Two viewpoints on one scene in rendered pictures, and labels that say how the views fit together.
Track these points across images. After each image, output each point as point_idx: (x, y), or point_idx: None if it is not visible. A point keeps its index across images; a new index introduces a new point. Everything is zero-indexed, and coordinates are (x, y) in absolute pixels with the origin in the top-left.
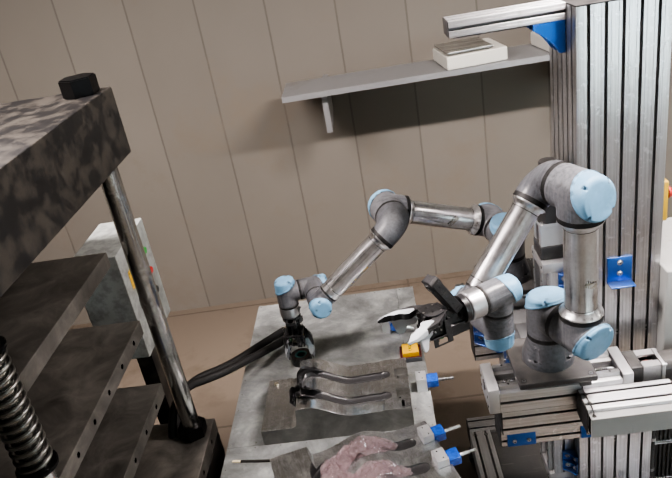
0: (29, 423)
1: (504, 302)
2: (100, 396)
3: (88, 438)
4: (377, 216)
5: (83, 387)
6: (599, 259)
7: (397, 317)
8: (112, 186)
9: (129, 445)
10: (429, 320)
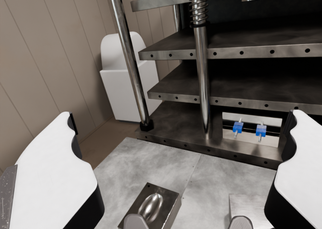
0: None
1: None
2: (294, 44)
3: (257, 53)
4: None
5: (308, 39)
6: None
7: (288, 155)
8: None
9: (307, 101)
10: (55, 227)
